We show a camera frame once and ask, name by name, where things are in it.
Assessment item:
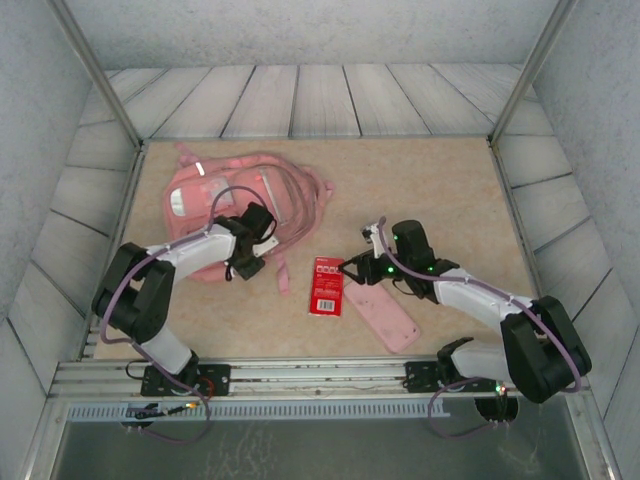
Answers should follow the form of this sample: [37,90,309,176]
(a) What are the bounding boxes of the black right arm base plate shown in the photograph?
[403,359,501,394]

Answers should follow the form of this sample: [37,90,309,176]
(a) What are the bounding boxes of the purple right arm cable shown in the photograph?
[377,215,584,440]

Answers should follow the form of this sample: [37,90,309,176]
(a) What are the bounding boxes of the grey metal sheet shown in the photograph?
[49,397,606,480]

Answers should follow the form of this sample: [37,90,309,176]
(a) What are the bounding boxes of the aluminium side rail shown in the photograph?
[79,142,147,359]
[488,141,561,354]

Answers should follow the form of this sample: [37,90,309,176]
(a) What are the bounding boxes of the thin black wire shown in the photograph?
[125,358,151,384]

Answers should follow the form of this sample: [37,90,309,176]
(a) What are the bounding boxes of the small black wired connector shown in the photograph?
[124,402,199,419]

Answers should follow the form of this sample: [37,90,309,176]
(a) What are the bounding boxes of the aluminium frame post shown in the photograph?
[47,0,144,149]
[489,0,579,146]

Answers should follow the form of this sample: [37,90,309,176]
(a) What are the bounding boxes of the long aluminium mounting rail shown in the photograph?
[49,354,589,400]

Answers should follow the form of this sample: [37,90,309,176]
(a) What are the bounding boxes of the white slotted cable duct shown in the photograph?
[66,402,451,421]

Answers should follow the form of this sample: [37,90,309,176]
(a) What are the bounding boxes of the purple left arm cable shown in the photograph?
[99,185,269,445]

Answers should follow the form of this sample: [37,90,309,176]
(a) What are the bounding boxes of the pink pencil case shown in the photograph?
[343,279,422,355]

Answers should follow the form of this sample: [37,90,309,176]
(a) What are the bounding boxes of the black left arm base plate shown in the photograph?
[140,363,232,397]

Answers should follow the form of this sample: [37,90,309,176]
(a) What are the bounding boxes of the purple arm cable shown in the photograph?
[99,185,269,445]
[377,215,584,440]

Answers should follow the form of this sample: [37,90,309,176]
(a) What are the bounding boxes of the red card pack with barcode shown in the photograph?
[307,256,346,319]

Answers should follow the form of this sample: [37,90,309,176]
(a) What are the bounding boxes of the pink student backpack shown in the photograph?
[162,141,337,299]

